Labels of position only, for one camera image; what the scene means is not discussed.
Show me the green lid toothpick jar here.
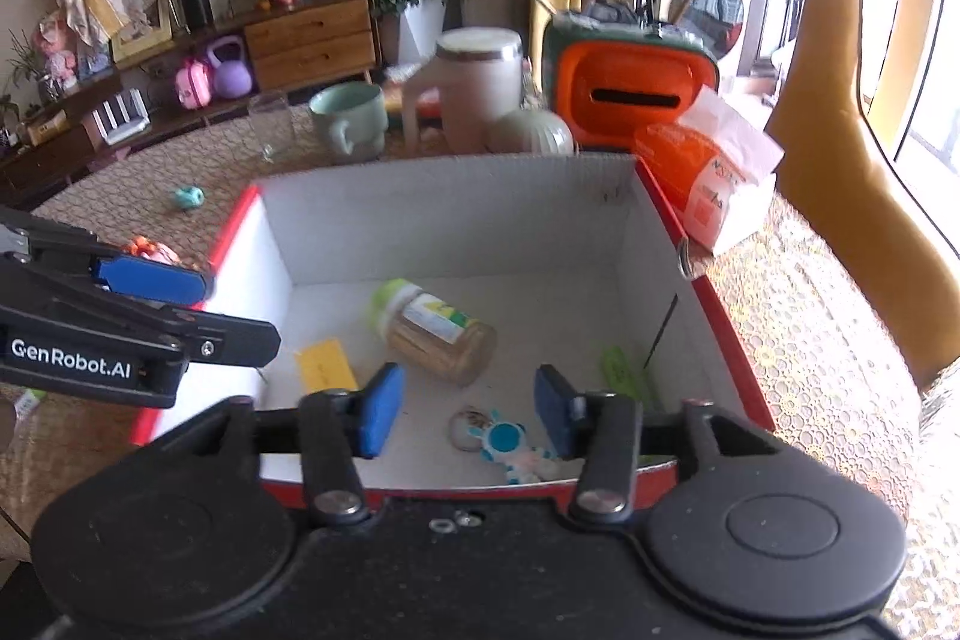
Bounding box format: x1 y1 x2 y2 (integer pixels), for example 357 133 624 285
370 278 498 386

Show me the wooden media sideboard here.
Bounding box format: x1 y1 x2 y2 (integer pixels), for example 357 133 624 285
2 0 379 208

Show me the yellow box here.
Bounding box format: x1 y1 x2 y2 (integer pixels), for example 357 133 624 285
295 338 359 395

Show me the white green bunny tube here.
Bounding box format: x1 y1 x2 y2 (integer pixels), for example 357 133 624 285
13 388 46 424

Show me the green ceramic mug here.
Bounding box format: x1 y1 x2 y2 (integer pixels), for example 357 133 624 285
308 81 389 164

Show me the blue white astronaut keychain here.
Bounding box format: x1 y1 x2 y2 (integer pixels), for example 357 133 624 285
448 406 560 484

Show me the red white cardboard box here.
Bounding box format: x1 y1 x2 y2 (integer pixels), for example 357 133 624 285
132 154 771 489

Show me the white wifi router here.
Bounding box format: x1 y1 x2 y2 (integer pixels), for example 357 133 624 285
91 88 151 146

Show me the red orange toy figure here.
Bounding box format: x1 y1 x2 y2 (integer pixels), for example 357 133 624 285
124 236 184 266

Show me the clear drinking glass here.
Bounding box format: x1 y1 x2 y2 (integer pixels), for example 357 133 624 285
247 91 296 163

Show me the orange tissue packet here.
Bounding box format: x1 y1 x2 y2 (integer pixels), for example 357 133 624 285
633 86 784 255

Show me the yellow giraffe statue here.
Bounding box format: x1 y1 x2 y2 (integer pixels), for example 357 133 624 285
768 0 958 393

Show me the black speaker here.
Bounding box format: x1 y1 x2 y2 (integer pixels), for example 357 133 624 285
179 0 215 32

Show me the purple kettlebell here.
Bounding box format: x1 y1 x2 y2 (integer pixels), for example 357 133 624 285
206 34 254 99

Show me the picture frame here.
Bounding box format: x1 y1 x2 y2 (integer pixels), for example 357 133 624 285
110 0 172 64

